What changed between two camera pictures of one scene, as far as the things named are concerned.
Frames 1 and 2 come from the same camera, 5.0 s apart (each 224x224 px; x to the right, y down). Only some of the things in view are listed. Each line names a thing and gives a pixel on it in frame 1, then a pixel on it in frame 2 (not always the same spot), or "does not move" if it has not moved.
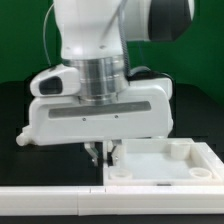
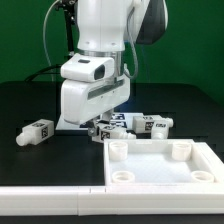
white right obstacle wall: x=213 y=159 does not move
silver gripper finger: x=93 y=152 → x=92 y=131
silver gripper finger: x=112 y=161 → x=107 y=115
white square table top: x=163 y=162 does not move
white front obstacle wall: x=93 y=201 does not move
